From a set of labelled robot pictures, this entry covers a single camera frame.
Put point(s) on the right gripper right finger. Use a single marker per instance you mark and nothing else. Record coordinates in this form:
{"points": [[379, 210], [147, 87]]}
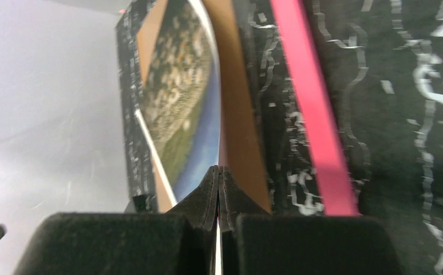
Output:
{"points": [[256, 242]]}

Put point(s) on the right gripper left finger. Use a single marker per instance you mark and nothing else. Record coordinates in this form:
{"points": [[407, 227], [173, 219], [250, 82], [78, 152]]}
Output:
{"points": [[180, 241]]}

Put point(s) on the pink photo frame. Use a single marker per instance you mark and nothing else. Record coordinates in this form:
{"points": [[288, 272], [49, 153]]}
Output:
{"points": [[312, 98]]}

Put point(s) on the landscape photo print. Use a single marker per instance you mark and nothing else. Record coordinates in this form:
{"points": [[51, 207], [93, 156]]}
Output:
{"points": [[179, 107]]}

